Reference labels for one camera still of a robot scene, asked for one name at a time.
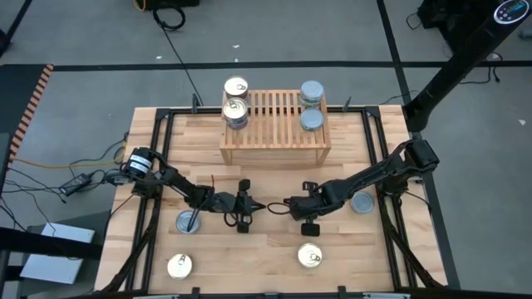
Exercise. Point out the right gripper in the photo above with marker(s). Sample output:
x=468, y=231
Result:
x=316, y=203

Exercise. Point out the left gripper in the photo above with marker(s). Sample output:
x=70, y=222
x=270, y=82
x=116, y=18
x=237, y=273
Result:
x=237, y=205

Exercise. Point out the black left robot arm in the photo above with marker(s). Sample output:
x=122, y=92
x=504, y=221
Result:
x=178, y=180

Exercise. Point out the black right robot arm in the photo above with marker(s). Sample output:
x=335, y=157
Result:
x=374, y=174

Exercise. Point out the wooden slatted shelf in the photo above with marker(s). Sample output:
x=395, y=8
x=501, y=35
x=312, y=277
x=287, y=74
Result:
x=276, y=141

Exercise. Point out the black table clamp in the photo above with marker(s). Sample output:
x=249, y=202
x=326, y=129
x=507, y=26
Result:
x=195, y=292
x=341, y=291

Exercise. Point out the black power adapter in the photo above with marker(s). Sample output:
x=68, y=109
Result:
x=75, y=184

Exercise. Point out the white flat board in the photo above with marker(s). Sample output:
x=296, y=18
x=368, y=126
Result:
x=54, y=268

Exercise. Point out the black tower fan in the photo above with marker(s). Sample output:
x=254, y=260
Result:
x=457, y=62

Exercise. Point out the black metal beam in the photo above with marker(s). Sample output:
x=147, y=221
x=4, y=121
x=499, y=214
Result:
x=41, y=245

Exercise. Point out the black orange striped mat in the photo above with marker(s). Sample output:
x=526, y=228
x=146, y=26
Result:
x=31, y=104

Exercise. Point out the black metal table frame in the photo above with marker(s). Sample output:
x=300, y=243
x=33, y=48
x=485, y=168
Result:
x=183, y=110

